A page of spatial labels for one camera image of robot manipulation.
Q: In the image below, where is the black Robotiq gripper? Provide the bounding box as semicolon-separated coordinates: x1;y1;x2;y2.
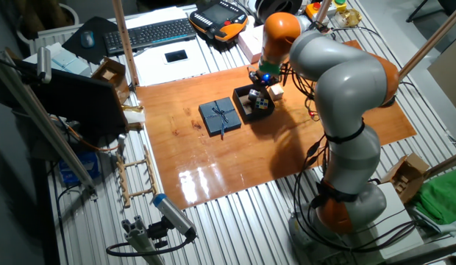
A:
248;68;283;89

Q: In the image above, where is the pale wooden cube block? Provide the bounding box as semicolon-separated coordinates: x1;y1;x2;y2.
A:
268;83;285;102

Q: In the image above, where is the blue gift box lid ribbon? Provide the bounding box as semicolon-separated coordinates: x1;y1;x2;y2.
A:
198;96;243;140

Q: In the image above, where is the dark blue gift box base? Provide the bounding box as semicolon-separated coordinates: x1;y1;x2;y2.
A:
232;83;276;123

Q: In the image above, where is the pale pink gift box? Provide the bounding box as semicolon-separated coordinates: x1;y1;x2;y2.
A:
237;24;266;64

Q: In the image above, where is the orange emergency stop button box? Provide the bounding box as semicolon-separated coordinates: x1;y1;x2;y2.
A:
304;1;323;20

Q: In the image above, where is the small open cardboard box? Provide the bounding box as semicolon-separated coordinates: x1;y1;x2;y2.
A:
90;57;131;105

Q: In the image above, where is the cardboard box with inserts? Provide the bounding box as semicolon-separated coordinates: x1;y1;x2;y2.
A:
381;152;431;205

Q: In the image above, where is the white light blue box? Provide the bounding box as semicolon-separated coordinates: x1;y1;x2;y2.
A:
23;41;93;79

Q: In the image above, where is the black filament spool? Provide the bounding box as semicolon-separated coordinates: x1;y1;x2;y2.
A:
255;0;304;24

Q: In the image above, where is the black orange teach pendant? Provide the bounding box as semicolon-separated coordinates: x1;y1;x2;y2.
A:
188;0;249;43

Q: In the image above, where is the white smartphone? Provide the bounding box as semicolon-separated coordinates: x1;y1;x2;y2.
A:
162;49;190;66

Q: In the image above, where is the glossy wooden board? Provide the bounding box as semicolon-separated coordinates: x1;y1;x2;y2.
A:
135;39;418;211

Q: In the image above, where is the large white paper sheet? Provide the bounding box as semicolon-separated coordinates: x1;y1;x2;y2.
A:
133;38;211;88

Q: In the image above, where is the black computer keyboard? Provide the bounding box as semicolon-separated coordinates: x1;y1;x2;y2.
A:
103;17;198;57

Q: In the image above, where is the white tissue gold foil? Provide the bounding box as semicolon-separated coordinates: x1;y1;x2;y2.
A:
120;104;146;127

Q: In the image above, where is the wooden ladder rack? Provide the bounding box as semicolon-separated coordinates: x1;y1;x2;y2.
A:
115;144;159;209

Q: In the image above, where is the black mouse pad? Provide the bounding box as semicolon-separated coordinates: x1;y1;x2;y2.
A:
61;16;119;66

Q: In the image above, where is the grey computer mouse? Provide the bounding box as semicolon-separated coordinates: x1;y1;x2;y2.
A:
80;30;96;49

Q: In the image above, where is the beige flat panel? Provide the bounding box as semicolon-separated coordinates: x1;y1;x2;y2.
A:
427;43;456;119

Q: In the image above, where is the black flat monitor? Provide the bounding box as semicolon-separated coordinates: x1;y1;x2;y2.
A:
13;58;130;143

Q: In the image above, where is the aluminium profile stand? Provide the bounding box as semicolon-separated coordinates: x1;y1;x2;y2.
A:
121;215;166;265

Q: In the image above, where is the blue plastic package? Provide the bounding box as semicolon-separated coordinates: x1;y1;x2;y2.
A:
58;150;101;187

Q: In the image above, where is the green cloth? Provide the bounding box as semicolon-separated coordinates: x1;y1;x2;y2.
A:
411;167;456;226

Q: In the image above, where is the white ribbed panel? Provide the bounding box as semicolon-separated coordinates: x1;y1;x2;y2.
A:
29;24;85;56

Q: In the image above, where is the long aluminium bar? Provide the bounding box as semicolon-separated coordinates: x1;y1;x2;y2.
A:
0;49;99;202

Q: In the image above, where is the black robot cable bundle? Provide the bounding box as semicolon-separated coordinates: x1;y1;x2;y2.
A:
279;21;420;253

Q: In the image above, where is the wooden frame post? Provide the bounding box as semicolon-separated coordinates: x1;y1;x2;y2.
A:
423;150;456;180
315;0;333;24
398;1;456;81
110;0;141;88

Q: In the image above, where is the silver camera blue end cap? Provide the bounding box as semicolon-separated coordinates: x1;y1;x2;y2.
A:
152;193;199;239

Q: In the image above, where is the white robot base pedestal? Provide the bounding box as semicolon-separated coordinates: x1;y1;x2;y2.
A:
288;182;426;265

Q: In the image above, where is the black camera clamp mount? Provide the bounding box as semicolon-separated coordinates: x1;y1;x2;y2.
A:
146;216;174;250

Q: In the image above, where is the thin orange cable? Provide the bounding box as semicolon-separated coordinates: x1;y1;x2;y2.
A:
53;116;119;153

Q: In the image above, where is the black camera cable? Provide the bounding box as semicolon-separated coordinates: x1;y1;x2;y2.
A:
105;230;198;258

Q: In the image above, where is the silver depth camera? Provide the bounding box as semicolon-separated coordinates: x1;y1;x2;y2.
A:
36;46;53;85

